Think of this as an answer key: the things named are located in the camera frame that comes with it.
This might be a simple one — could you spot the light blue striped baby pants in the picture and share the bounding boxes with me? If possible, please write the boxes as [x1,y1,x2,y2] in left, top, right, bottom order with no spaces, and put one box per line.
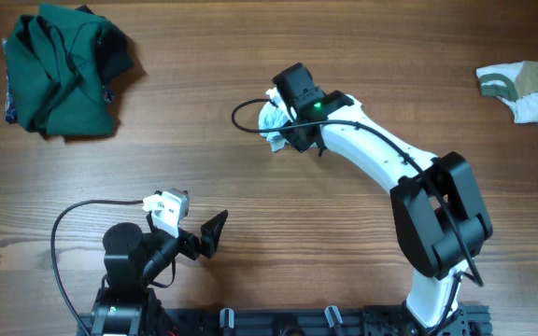
[258,87,290,152]

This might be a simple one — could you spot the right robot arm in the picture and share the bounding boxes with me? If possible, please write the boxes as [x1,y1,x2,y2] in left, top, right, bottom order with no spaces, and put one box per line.
[271,63,492,335]

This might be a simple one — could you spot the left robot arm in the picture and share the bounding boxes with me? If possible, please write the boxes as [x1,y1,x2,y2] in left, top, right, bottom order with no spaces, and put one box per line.
[88,210,228,336]

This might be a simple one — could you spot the blue patterned cloth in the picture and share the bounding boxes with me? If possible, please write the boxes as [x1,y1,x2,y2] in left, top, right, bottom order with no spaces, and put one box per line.
[1,37,19,124]

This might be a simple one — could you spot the green cloth bag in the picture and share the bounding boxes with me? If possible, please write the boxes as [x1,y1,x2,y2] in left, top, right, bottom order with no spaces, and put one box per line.
[5,4,115,136]

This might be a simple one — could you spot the white olive tan folded garment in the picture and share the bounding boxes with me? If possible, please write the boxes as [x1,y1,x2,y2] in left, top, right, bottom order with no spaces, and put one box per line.
[475,61,538,124]

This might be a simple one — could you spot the left black cable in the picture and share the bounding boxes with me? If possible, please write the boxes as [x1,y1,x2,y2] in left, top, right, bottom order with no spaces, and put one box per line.
[50,199,145,336]

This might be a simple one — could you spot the black cable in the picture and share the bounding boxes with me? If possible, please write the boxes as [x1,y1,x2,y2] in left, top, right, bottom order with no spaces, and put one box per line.
[230,97,485,288]
[50,199,145,336]

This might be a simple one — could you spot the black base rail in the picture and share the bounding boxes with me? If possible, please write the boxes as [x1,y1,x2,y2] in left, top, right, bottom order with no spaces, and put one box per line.
[77,304,492,336]

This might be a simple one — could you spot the right black cable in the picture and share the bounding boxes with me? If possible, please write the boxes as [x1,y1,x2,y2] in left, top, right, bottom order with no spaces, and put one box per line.
[230,97,485,288]

